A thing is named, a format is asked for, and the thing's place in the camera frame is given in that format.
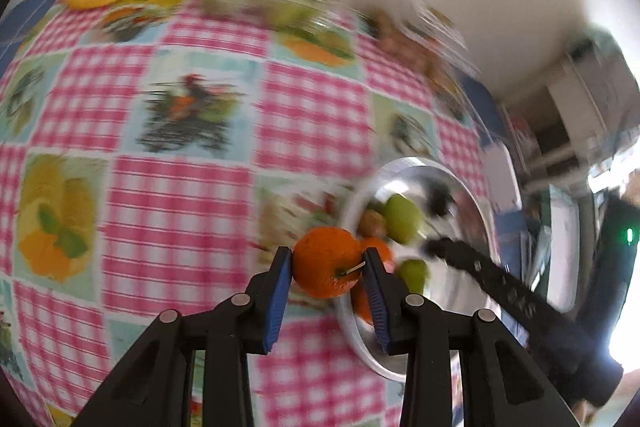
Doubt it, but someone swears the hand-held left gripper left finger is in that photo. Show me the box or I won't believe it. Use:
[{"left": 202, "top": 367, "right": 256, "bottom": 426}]
[{"left": 75, "top": 247, "right": 293, "bottom": 427}]

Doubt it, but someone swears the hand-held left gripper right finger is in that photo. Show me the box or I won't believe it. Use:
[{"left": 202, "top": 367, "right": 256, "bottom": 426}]
[{"left": 361, "top": 247, "right": 576, "bottom": 427}]

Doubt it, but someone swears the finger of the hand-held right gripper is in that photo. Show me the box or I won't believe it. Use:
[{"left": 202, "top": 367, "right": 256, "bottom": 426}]
[{"left": 422, "top": 237, "right": 551, "bottom": 333}]

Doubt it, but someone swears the orange mandarin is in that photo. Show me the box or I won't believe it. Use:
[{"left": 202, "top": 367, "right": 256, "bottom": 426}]
[
  {"left": 350, "top": 279, "right": 376, "bottom": 325},
  {"left": 291, "top": 227, "right": 365, "bottom": 299},
  {"left": 360, "top": 237, "right": 396, "bottom": 275}
]

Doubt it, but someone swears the green apple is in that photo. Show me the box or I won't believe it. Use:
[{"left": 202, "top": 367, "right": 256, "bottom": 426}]
[{"left": 397, "top": 258, "right": 431, "bottom": 295}]

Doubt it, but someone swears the round steel bowl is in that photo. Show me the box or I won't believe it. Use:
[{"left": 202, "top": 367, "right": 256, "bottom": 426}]
[{"left": 334, "top": 157, "right": 501, "bottom": 382}]

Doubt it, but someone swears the brown kiwi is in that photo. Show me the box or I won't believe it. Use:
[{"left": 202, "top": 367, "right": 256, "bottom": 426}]
[{"left": 359, "top": 208, "right": 388, "bottom": 235}]

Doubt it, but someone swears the green mango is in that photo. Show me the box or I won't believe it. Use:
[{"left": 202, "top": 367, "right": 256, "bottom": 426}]
[{"left": 382, "top": 193, "right": 426, "bottom": 245}]

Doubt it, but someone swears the white tray with green rim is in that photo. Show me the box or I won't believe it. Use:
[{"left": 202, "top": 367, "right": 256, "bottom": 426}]
[{"left": 545, "top": 187, "right": 586, "bottom": 313}]

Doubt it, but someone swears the white plastic box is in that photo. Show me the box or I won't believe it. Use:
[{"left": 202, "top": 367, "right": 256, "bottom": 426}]
[{"left": 482, "top": 142, "right": 523, "bottom": 212}]

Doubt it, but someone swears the pink checked fruit-print tablecloth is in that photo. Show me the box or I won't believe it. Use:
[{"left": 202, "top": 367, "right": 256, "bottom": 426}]
[{"left": 0, "top": 0, "right": 501, "bottom": 427}]

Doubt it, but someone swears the white wooden shelf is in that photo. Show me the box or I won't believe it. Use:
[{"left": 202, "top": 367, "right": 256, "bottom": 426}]
[{"left": 545, "top": 52, "right": 626, "bottom": 152}]

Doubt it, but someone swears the pile of brown longans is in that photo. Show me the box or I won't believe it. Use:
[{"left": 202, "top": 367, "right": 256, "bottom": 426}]
[{"left": 370, "top": 12, "right": 446, "bottom": 68}]

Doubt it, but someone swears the clear plastic lidded box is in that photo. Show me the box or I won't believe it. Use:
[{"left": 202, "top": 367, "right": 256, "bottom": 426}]
[{"left": 350, "top": 0, "right": 481, "bottom": 78}]

